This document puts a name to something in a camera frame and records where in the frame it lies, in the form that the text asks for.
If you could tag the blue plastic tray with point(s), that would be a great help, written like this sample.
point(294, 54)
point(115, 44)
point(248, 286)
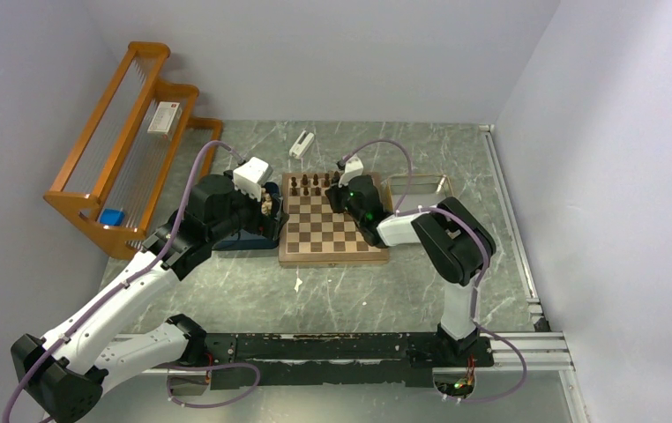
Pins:
point(245, 240)

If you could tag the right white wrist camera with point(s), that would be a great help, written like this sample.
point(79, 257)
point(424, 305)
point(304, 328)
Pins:
point(349, 169)

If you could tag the orange wooden rack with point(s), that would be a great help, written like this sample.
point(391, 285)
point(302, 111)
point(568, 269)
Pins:
point(115, 163)

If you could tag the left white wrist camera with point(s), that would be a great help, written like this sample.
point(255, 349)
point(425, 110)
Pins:
point(251, 177)

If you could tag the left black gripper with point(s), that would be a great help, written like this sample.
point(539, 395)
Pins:
point(267, 226)

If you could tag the white red small box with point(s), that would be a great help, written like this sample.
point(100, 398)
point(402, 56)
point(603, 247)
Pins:
point(165, 118)

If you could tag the yellow metal tin tray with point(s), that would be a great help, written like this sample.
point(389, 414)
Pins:
point(424, 189)

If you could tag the white plastic clip device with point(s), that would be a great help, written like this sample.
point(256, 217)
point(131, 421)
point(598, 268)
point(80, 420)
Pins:
point(301, 145)

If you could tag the blue small box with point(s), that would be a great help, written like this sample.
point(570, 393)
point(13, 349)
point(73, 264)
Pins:
point(112, 217)

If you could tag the wooden chess board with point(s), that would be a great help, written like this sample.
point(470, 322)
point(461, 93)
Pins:
point(316, 236)

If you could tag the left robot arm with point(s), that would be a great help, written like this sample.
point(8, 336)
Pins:
point(68, 369)

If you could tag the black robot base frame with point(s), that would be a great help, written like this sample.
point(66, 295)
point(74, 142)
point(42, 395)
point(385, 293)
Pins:
point(409, 358)

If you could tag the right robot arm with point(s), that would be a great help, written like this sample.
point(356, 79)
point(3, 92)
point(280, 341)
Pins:
point(455, 242)

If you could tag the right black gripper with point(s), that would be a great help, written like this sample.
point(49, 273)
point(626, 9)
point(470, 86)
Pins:
point(332, 194)

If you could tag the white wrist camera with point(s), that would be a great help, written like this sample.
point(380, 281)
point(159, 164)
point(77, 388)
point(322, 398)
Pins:
point(349, 169)
point(251, 177)

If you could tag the light wooden chess pieces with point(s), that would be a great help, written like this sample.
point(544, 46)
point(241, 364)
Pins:
point(267, 202)

